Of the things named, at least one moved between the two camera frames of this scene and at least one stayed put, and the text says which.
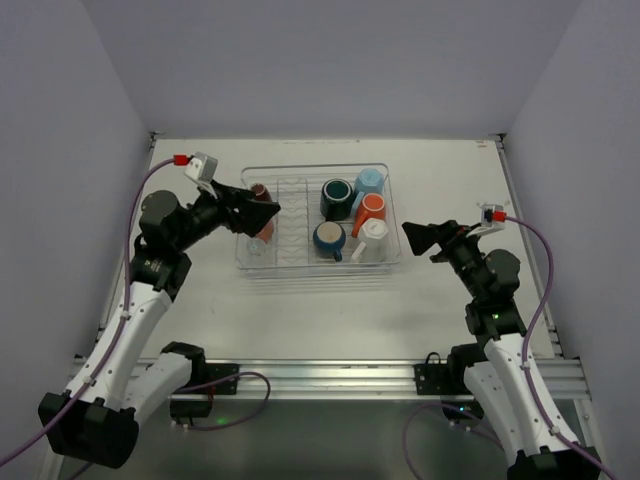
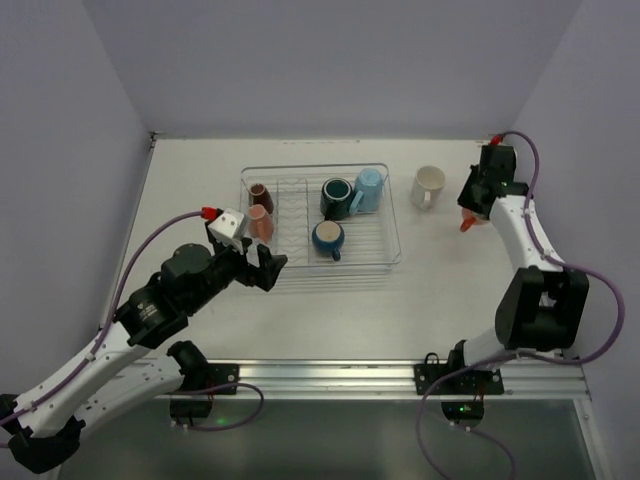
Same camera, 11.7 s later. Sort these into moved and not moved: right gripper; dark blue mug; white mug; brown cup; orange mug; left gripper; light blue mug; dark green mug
Moved: orange mug; right gripper; white mug; left gripper
Not moved: light blue mug; dark green mug; brown cup; dark blue mug
